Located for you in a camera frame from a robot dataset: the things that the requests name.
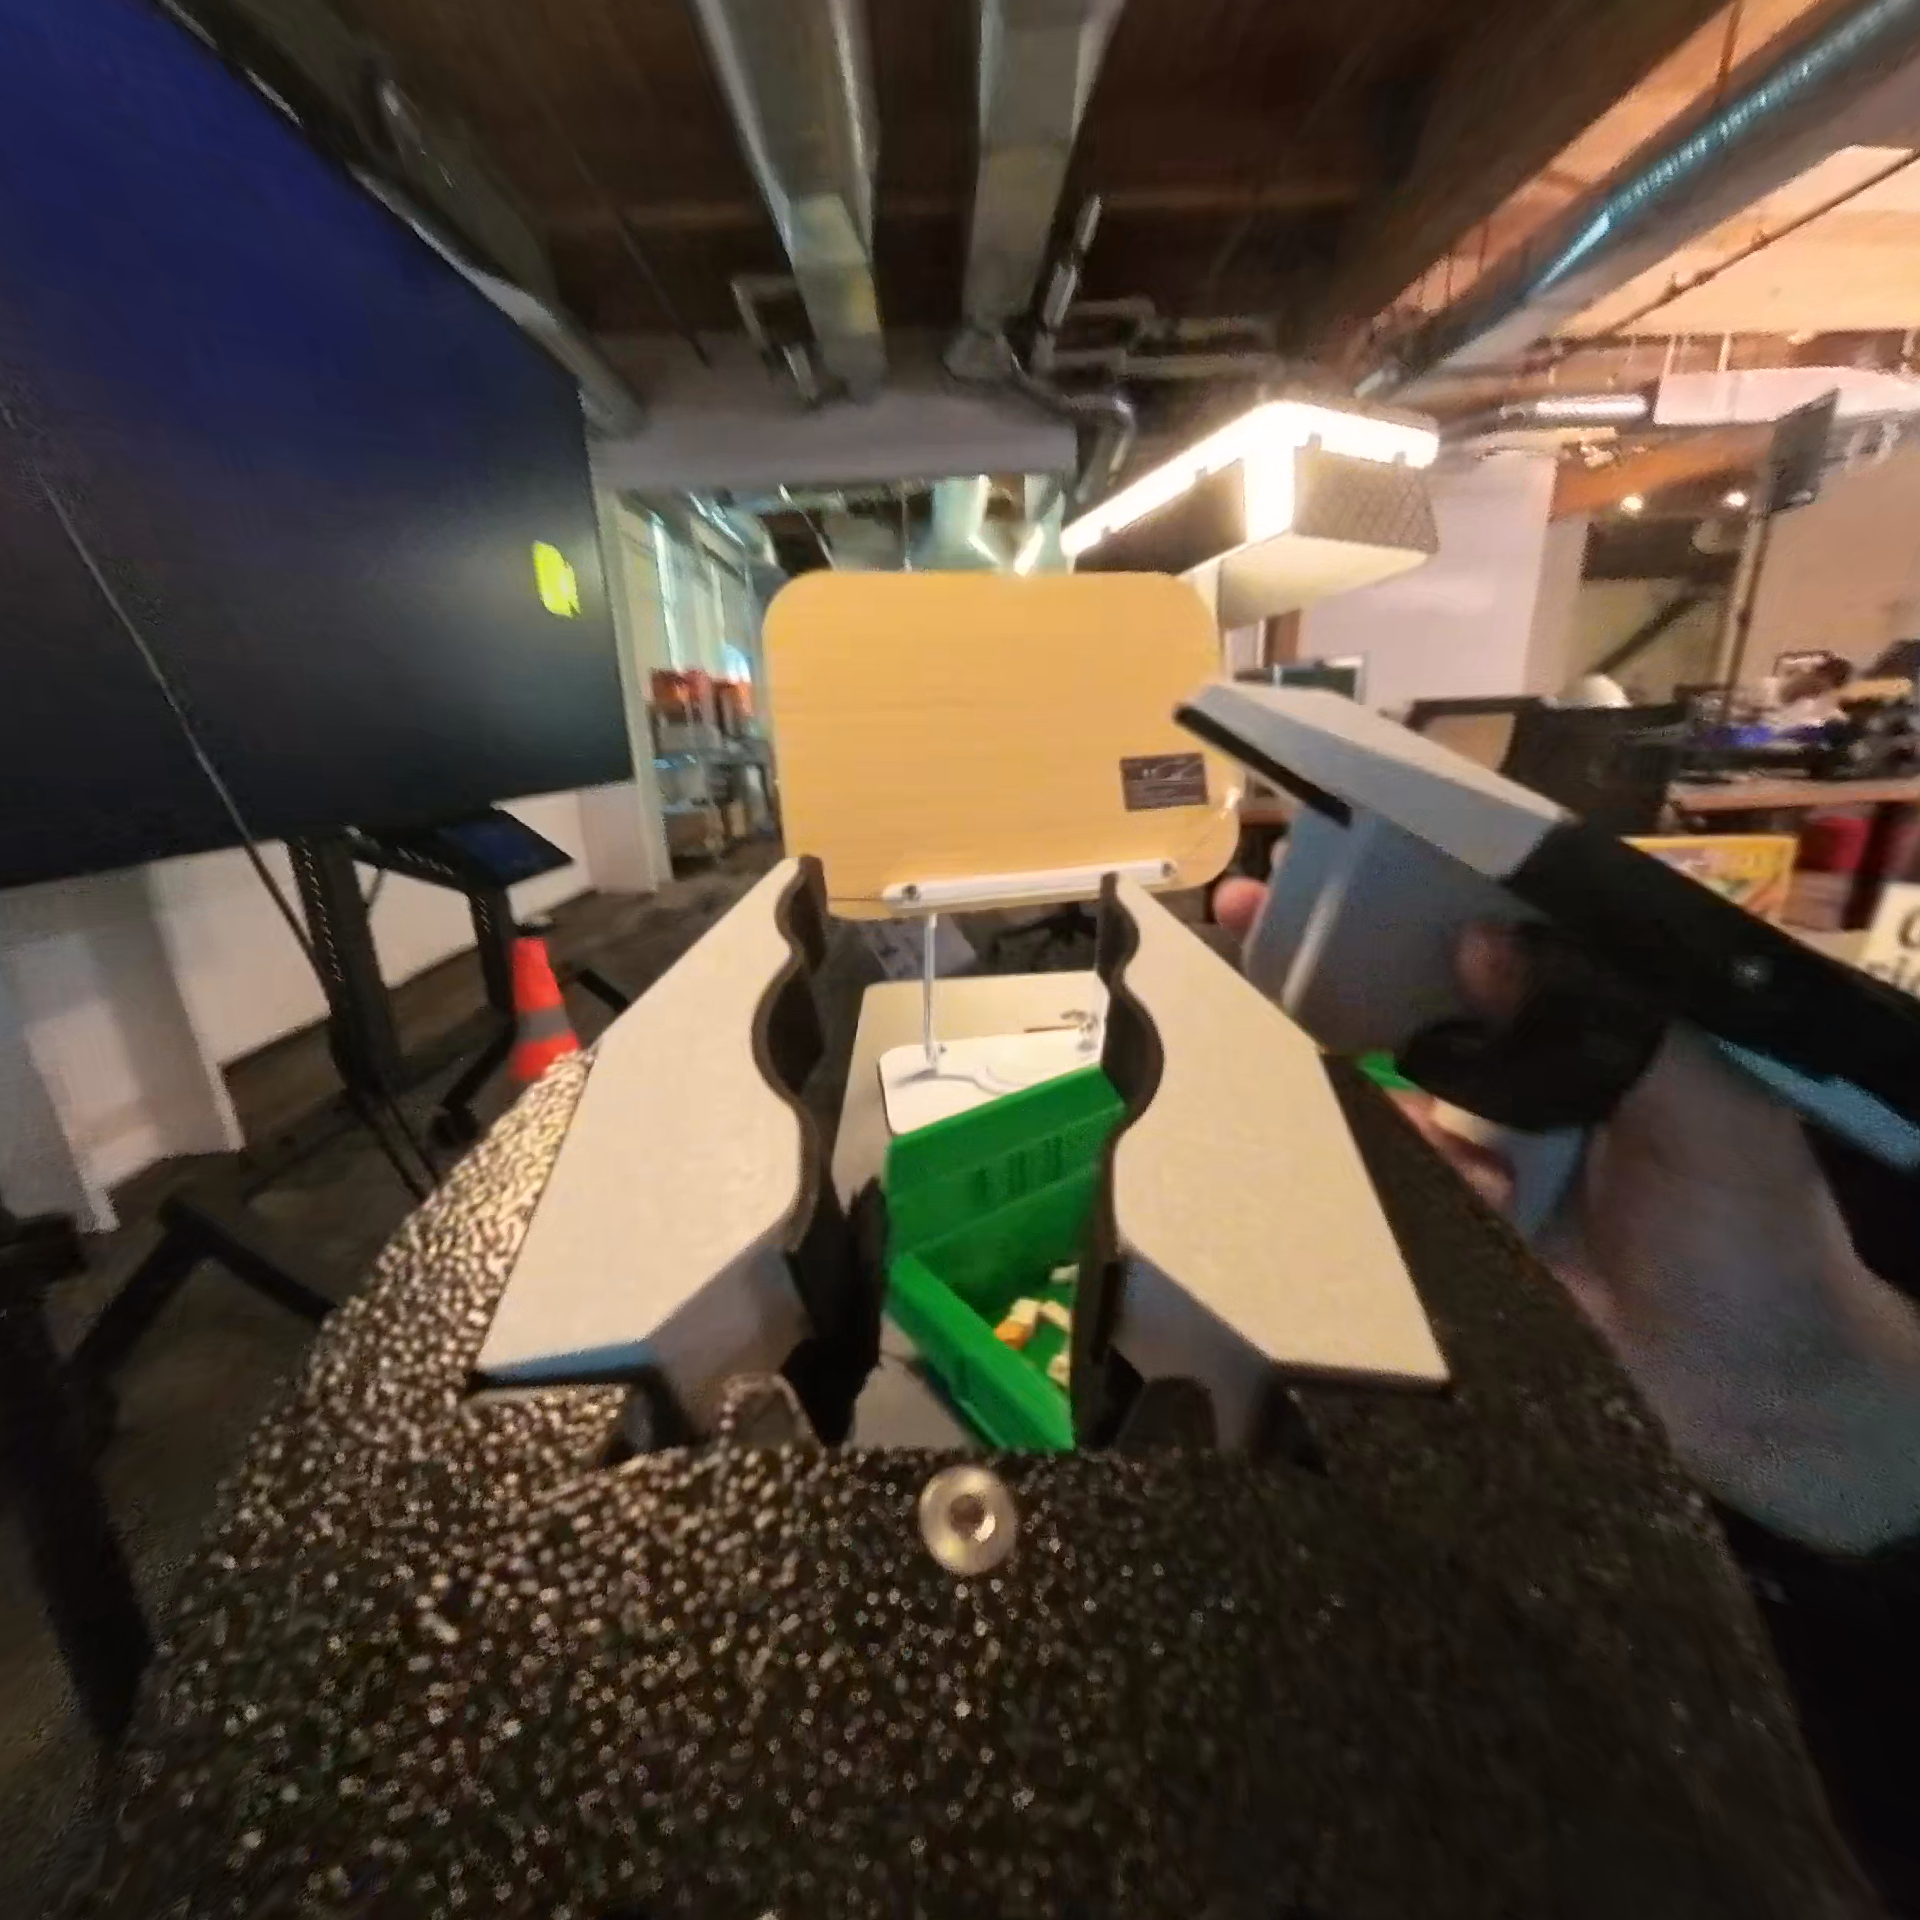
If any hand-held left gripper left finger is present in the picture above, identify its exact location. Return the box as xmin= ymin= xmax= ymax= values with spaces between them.
xmin=477 ymin=854 xmax=888 ymax=1429

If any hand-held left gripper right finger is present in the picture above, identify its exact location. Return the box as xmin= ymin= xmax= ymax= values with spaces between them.
xmin=1072 ymin=869 xmax=1453 ymax=1443

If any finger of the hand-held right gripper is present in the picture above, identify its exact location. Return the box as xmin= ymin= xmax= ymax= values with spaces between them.
xmin=1176 ymin=680 xmax=1569 ymax=891
xmin=1240 ymin=808 xmax=1515 ymax=1053

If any green plastic bin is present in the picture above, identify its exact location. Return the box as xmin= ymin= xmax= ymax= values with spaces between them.
xmin=883 ymin=1066 xmax=1131 ymax=1454

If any person's right hand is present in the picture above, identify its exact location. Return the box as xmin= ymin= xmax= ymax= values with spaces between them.
xmin=1453 ymin=916 xmax=1526 ymax=1028

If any orange traffic cone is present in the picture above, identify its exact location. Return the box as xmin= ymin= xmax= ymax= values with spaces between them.
xmin=505 ymin=937 xmax=588 ymax=1084

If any background wooden desk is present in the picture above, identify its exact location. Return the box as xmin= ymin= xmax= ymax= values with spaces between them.
xmin=1672 ymin=756 xmax=1920 ymax=820

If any pile of loose toy bricks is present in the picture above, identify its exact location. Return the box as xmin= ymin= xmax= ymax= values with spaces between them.
xmin=982 ymin=1268 xmax=1083 ymax=1387

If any small blue tablet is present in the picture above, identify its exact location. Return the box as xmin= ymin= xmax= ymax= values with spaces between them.
xmin=438 ymin=808 xmax=573 ymax=889

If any hanging ceiling lamp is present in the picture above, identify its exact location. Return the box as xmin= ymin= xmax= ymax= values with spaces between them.
xmin=1061 ymin=398 xmax=1442 ymax=623

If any black screen stand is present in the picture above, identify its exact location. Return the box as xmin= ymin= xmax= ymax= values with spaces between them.
xmin=285 ymin=815 xmax=633 ymax=1188

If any wooden board with white stand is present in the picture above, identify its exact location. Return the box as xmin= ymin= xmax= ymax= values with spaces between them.
xmin=761 ymin=571 xmax=1248 ymax=1137

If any orange beverage dispenser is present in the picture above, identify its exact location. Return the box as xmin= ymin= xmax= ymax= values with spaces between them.
xmin=647 ymin=669 xmax=758 ymax=751

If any black tripod with panel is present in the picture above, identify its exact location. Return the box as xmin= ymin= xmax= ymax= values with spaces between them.
xmin=1723 ymin=387 xmax=1844 ymax=692

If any grey ceiling pipe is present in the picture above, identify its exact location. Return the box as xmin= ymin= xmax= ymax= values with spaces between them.
xmin=1395 ymin=0 xmax=1920 ymax=385

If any large dark display screen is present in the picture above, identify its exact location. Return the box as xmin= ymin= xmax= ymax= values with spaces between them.
xmin=0 ymin=0 xmax=639 ymax=891

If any metal ceiling duct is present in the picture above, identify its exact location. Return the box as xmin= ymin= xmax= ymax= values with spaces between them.
xmin=688 ymin=0 xmax=890 ymax=409
xmin=960 ymin=0 xmax=1131 ymax=335

